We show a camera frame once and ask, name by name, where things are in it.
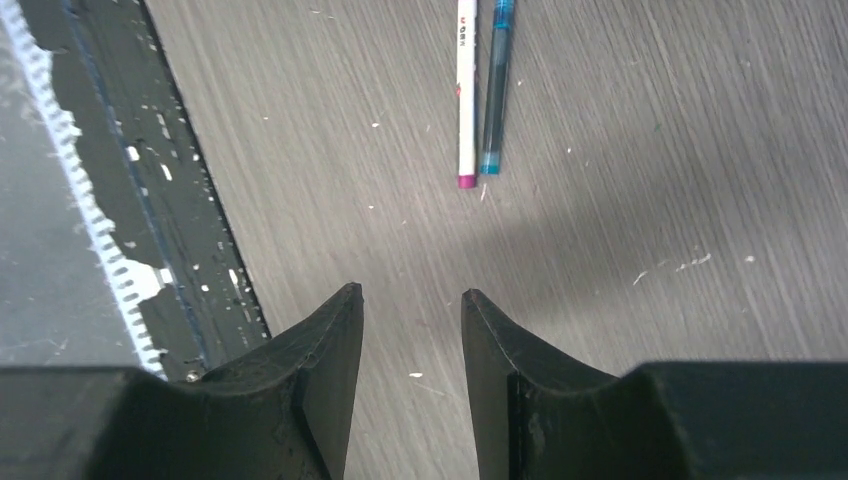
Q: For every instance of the magenta cap white marker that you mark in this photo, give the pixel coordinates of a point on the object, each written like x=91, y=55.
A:
x=466, y=91

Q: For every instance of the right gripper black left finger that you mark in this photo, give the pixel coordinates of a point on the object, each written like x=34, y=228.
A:
x=281, y=411

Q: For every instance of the light blue marker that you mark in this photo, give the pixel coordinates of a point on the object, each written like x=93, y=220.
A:
x=498, y=74

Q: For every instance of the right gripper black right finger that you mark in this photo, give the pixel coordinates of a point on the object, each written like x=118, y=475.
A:
x=539, y=413

